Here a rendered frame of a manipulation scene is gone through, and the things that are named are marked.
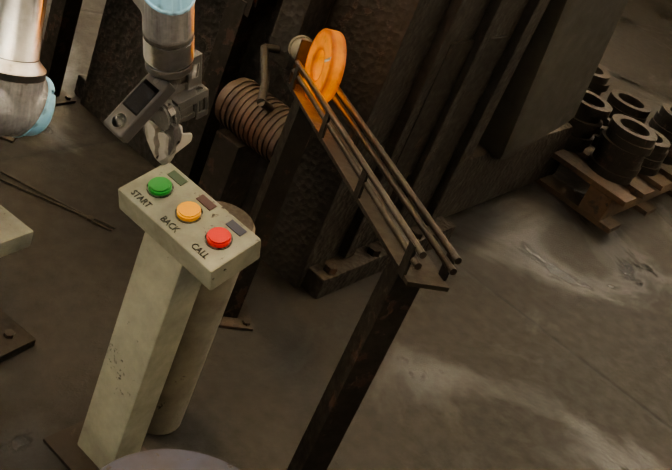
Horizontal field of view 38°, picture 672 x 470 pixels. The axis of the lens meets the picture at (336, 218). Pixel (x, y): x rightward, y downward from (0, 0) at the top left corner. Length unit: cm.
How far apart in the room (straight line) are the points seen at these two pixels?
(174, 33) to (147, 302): 51
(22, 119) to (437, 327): 135
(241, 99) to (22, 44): 61
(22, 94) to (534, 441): 149
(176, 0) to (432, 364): 146
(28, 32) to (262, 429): 97
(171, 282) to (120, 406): 31
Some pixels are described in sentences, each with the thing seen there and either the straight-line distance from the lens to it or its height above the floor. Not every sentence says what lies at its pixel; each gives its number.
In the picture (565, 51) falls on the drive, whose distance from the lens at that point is 312.
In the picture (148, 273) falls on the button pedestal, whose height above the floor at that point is 47.
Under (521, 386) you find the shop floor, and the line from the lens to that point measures 270.
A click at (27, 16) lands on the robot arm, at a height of 72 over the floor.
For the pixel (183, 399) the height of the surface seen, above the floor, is 10.
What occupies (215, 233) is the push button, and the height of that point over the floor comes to 61.
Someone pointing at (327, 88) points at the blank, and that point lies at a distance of 203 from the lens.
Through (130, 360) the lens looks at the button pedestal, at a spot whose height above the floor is 29.
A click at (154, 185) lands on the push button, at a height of 61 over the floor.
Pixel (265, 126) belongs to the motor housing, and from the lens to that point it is 222.
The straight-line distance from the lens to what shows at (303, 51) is 215.
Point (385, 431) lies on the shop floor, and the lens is 233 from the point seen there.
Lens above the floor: 148
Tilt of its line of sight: 30 degrees down
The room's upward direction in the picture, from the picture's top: 24 degrees clockwise
